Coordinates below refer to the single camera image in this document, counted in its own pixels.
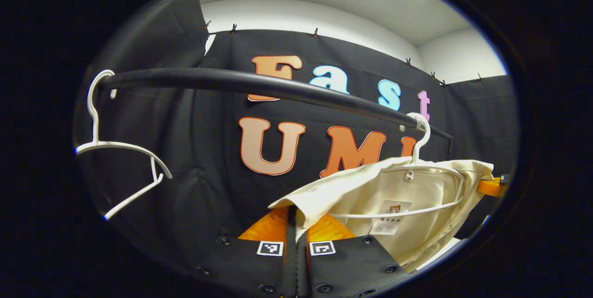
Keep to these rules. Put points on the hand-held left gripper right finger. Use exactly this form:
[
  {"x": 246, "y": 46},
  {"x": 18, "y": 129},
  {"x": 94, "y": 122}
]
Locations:
[{"x": 352, "y": 265}]

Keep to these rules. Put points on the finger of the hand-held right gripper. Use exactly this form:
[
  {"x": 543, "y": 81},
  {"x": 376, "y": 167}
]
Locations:
[{"x": 488, "y": 187}]

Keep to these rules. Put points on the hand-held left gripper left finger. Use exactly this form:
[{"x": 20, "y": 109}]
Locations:
[{"x": 292, "y": 261}]

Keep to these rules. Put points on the cream shirt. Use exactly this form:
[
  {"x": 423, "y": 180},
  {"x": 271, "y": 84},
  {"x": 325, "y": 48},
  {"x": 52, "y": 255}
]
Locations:
[{"x": 361, "y": 191}]

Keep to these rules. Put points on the white plastic clothes hanger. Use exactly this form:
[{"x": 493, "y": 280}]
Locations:
[
  {"x": 416, "y": 156},
  {"x": 96, "y": 131}
]

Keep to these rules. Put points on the black metal clothes rack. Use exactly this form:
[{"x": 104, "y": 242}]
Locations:
[{"x": 208, "y": 78}]

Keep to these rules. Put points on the black backdrop cloth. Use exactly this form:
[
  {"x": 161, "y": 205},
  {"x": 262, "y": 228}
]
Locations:
[{"x": 194, "y": 159}]

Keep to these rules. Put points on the row of black backdrop clips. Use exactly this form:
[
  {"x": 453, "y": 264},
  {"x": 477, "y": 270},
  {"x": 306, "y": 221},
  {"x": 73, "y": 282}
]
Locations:
[{"x": 233, "y": 28}]

